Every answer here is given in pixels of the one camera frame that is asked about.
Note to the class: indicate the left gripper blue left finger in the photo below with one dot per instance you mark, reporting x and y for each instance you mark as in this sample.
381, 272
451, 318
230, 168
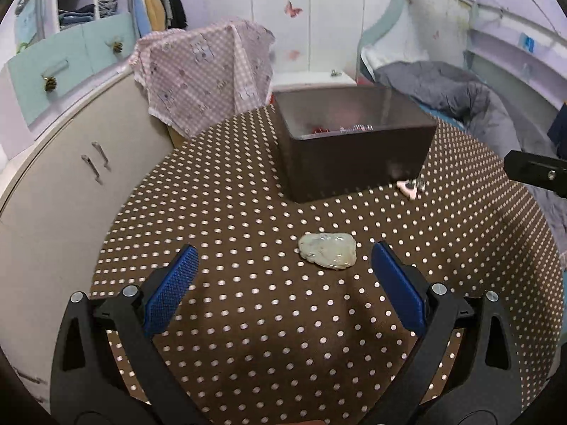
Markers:
165, 288

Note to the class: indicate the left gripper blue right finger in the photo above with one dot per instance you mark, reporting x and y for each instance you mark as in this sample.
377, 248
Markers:
409, 293

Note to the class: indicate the pale green jade pendant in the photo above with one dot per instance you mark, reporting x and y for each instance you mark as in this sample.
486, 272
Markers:
332, 251

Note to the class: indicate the pink heart charm keychain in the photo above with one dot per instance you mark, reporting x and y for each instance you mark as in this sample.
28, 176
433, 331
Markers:
411, 188

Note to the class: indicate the grey quilt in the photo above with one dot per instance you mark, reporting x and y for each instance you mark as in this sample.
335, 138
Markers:
492, 120

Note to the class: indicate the brown polka dot tablecloth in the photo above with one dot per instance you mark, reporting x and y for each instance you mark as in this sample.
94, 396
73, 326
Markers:
265, 337

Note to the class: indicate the beige cabinet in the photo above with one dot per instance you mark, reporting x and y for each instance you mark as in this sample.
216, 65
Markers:
56, 212

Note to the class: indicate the grey storage box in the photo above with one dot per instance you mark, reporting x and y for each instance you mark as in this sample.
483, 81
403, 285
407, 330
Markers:
340, 140

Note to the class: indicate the pink gingham bear cloth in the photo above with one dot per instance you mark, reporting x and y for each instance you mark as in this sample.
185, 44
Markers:
196, 79

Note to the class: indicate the mint green drawer unit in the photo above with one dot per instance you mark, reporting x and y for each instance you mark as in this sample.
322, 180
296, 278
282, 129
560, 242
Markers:
44, 72

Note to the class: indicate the hanging clothes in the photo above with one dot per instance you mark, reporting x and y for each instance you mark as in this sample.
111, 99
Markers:
157, 15

